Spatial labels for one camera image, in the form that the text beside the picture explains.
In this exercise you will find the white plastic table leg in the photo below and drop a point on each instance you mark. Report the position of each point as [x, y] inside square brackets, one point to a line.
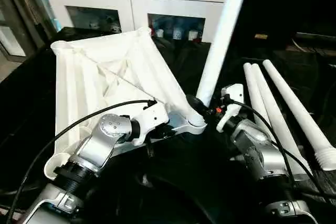
[253, 87]
[223, 40]
[297, 108]
[271, 103]

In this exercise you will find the white plastic table top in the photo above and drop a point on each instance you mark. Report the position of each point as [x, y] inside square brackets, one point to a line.
[100, 72]

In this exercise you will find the small yellow label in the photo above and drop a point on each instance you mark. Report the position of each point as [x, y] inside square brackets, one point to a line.
[261, 36]

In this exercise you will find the black plastic mat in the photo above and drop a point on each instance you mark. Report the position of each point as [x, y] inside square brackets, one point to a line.
[26, 103]

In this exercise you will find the light blue plastic film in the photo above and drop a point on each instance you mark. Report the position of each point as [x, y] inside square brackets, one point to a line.
[50, 1]

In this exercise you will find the grey metal stand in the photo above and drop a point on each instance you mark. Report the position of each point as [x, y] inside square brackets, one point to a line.
[18, 14]

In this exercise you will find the black bench with silver rail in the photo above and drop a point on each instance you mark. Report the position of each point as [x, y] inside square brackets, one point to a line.
[317, 43]

